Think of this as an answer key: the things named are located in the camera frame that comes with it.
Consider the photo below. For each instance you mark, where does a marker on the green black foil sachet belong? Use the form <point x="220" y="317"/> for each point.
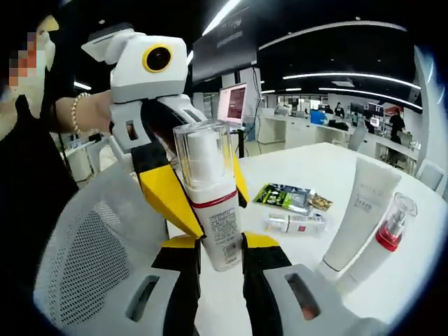
<point x="280" y="197"/>

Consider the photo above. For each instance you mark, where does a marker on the person's left hand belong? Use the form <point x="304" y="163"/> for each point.
<point x="99" y="112"/>

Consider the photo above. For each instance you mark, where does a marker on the white skincare bottle red collar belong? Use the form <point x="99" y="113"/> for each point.
<point x="364" y="266"/>

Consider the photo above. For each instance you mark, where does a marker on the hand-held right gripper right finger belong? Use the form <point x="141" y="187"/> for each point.
<point x="301" y="301"/>

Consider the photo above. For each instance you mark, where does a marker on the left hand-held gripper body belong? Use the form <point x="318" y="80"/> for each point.
<point x="133" y="77"/>

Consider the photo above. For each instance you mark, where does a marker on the curved ceiling light strip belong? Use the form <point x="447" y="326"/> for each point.
<point x="350" y="75"/>
<point x="378" y="92"/>

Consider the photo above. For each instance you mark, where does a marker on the white counter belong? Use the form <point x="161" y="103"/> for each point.
<point x="297" y="133"/>

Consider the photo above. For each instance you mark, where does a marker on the grey mesh office chair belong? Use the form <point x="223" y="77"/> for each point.
<point x="87" y="252"/>

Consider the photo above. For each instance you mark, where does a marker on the skincare bottle red square label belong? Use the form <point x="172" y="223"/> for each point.
<point x="301" y="225"/>

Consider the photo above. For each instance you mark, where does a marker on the black monitor stand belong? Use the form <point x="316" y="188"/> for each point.
<point x="241" y="143"/>

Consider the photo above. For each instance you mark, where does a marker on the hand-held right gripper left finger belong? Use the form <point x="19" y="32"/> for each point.
<point x="157" y="308"/>

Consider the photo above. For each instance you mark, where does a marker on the white chair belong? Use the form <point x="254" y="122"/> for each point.
<point x="428" y="175"/>

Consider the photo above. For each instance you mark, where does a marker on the large white skincare tube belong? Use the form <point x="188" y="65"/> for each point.
<point x="367" y="210"/>

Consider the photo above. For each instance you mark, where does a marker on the black hanging display panel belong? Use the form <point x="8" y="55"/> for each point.
<point x="224" y="52"/>

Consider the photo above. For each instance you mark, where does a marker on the straight ceiling light bar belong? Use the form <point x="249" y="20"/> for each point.
<point x="220" y="15"/>

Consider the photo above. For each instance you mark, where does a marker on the person in black top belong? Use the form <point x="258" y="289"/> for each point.
<point x="28" y="210"/>

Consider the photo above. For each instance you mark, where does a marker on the computer monitor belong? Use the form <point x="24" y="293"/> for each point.
<point x="232" y="103"/>

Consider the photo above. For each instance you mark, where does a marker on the gold foil sachet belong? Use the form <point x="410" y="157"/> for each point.
<point x="320" y="202"/>

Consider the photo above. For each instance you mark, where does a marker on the blue screen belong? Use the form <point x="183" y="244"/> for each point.
<point x="318" y="118"/>

